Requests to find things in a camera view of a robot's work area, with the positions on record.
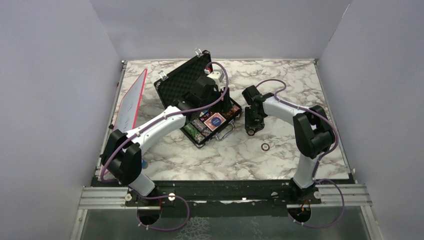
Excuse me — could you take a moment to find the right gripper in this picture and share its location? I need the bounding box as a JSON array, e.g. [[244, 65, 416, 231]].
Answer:
[[244, 106, 264, 133]]

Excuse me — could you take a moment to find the blue dealer button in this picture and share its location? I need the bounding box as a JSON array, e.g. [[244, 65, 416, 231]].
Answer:
[[210, 117, 222, 127]]

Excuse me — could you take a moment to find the red card deck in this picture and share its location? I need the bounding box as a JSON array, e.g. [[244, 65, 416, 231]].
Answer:
[[203, 112, 226, 131]]

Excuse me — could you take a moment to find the black poker case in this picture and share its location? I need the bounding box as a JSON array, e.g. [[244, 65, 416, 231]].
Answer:
[[154, 48, 243, 148]]

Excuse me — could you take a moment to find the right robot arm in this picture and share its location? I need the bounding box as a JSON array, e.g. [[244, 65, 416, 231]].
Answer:
[[242, 85, 337, 204]]

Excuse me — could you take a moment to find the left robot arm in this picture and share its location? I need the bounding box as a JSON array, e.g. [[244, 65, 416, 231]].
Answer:
[[99, 75, 231, 206]]

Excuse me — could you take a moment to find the red framed whiteboard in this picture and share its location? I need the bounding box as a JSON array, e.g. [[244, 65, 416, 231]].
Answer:
[[112, 68, 148, 133]]

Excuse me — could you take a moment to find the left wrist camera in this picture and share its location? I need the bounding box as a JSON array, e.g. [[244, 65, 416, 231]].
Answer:
[[204, 68, 225, 84]]

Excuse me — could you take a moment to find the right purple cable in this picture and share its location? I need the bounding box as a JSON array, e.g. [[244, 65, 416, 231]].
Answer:
[[255, 78, 346, 230]]

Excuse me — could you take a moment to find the purple cable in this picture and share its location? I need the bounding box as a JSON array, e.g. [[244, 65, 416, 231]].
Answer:
[[99, 61, 230, 232], [255, 78, 346, 230]]

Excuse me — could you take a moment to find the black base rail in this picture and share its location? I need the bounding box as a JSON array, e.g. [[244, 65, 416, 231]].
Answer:
[[79, 179, 355, 220]]

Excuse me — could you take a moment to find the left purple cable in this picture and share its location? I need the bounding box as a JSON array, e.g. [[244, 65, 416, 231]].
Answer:
[[99, 61, 230, 232]]

